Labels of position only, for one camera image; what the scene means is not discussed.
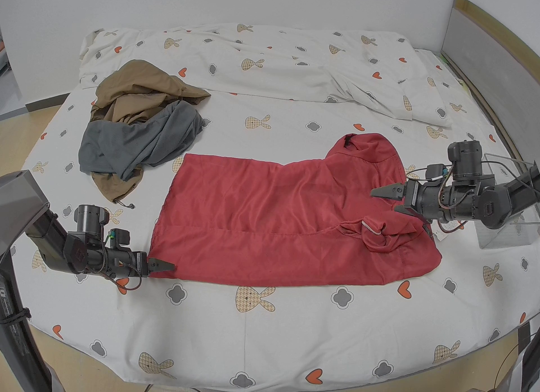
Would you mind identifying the clear plastic box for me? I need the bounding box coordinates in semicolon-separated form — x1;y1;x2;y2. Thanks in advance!
476;153;540;249

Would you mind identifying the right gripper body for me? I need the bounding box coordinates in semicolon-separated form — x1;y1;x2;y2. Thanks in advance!
402;181;456;219

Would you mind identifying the grey garment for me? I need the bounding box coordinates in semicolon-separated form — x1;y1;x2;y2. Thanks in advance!
78;100;205;181

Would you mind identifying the white printed quilt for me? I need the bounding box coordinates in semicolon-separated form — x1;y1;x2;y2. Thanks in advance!
79;22;454;126

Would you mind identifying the brown garment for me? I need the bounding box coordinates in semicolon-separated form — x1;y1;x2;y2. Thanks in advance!
90;59;212;209

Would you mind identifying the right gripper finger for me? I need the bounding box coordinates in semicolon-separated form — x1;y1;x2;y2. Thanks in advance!
394;206;432;224
370;184;408;201

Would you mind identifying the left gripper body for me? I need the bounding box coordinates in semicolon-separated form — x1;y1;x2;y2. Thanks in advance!
105;249;151;278

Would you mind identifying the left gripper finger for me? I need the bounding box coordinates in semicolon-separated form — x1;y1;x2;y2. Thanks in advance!
148;257;176;273

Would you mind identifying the bed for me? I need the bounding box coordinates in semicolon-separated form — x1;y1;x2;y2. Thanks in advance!
0;0;540;392

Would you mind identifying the red shirt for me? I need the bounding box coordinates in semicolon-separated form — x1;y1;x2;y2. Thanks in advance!
148;133;465;287

